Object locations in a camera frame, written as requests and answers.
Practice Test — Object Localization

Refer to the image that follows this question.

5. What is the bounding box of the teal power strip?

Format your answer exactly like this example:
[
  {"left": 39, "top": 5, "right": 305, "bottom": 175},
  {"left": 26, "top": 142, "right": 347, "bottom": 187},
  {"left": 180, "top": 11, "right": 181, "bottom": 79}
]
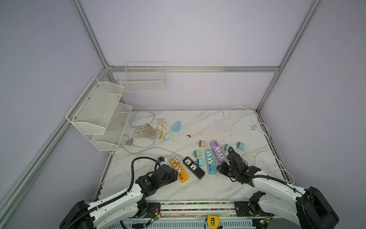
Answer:
[{"left": 205, "top": 149, "right": 217, "bottom": 175}]

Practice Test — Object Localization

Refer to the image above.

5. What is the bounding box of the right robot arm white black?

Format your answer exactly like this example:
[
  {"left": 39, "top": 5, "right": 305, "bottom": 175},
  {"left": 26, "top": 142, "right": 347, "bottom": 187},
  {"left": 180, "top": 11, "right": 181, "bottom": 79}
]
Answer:
[{"left": 217, "top": 147, "right": 340, "bottom": 229}]

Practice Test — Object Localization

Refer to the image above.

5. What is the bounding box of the black power strip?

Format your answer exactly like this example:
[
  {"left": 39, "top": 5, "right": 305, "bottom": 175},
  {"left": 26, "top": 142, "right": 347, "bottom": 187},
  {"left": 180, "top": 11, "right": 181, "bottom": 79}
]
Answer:
[{"left": 183, "top": 156, "right": 205, "bottom": 180}]

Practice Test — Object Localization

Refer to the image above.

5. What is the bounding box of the purple power strip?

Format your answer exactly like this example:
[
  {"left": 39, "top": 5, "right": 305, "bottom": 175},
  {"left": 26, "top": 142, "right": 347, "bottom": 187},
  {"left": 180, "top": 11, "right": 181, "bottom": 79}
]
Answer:
[{"left": 210, "top": 140, "right": 226, "bottom": 164}]

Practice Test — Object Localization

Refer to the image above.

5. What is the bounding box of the pink plug adapter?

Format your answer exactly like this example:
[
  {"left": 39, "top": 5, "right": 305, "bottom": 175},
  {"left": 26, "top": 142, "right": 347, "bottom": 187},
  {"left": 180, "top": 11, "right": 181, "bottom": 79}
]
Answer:
[{"left": 199, "top": 140, "right": 206, "bottom": 148}]

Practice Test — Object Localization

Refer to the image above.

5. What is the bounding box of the orange power strip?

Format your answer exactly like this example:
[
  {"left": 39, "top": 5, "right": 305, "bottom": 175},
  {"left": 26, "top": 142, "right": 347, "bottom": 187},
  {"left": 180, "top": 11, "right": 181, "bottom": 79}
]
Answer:
[{"left": 170, "top": 159, "right": 188, "bottom": 183}]

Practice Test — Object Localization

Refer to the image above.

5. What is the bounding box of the white power cable right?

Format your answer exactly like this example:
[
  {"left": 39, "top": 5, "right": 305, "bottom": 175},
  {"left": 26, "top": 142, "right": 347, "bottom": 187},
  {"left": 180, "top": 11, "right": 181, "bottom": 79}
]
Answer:
[{"left": 213, "top": 106, "right": 295, "bottom": 184}]

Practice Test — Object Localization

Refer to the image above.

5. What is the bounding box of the teal plug adapter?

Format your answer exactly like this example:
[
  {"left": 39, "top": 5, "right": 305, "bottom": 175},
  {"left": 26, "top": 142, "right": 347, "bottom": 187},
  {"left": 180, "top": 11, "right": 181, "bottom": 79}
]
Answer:
[{"left": 236, "top": 142, "right": 245, "bottom": 150}]

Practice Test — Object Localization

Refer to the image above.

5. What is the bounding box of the grey cable with plug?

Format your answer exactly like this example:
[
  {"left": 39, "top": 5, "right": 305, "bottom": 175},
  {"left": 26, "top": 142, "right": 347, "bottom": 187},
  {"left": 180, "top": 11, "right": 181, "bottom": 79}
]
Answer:
[{"left": 114, "top": 110, "right": 184, "bottom": 161}]

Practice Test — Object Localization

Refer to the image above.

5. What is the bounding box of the aluminium rail base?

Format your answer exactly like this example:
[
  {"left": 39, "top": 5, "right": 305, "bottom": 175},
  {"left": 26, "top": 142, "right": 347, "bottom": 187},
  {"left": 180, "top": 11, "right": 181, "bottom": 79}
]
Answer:
[{"left": 106, "top": 200, "right": 280, "bottom": 229}]

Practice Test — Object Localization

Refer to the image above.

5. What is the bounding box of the yellow tape measure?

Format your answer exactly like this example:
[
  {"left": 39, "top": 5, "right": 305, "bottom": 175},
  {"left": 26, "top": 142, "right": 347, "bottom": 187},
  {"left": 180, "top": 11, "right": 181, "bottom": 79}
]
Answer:
[{"left": 205, "top": 215, "right": 219, "bottom": 229}]

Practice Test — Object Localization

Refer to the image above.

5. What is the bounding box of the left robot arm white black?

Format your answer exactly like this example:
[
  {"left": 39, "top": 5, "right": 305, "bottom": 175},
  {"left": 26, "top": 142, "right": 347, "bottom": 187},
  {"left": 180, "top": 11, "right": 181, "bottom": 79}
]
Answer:
[{"left": 59, "top": 156, "right": 178, "bottom": 229}]

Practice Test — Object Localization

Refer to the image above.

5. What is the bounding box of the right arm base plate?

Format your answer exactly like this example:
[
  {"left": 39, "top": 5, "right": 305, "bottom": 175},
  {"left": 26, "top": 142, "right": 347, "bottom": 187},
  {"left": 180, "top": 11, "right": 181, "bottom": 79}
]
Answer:
[{"left": 234, "top": 201, "right": 274, "bottom": 217}]

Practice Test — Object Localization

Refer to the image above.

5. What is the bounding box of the light blue brush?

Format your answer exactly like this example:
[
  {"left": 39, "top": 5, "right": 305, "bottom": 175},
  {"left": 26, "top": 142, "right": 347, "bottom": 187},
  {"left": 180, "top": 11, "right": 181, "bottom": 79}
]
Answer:
[{"left": 164, "top": 121, "right": 182, "bottom": 140}]

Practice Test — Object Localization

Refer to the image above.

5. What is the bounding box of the white mesh two-tier shelf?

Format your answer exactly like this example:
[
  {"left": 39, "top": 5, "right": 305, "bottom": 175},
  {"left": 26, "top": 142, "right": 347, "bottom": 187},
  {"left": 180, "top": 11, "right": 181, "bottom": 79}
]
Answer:
[{"left": 66, "top": 78, "right": 132, "bottom": 151}]

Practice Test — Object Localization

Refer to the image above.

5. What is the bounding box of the beige power strip bundle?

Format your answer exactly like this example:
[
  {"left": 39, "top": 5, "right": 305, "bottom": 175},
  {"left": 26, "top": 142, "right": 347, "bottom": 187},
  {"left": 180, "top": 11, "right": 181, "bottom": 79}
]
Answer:
[{"left": 134, "top": 118, "right": 170, "bottom": 139}]

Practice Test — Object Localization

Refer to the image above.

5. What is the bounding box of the green plug adapter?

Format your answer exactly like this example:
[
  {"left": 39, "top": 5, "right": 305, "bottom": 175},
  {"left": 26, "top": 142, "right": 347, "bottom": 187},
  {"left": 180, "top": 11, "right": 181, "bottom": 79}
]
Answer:
[{"left": 224, "top": 144, "right": 230, "bottom": 151}]

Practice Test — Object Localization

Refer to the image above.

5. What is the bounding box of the white wire basket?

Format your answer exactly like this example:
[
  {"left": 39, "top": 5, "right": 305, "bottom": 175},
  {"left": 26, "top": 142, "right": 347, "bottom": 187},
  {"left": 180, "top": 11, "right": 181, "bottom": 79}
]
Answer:
[{"left": 120, "top": 62, "right": 166, "bottom": 93}]

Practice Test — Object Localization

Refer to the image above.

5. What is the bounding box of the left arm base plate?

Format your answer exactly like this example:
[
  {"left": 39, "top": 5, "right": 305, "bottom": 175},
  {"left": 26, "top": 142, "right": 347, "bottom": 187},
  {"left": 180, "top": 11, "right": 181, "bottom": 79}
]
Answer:
[{"left": 134, "top": 202, "right": 161, "bottom": 218}]

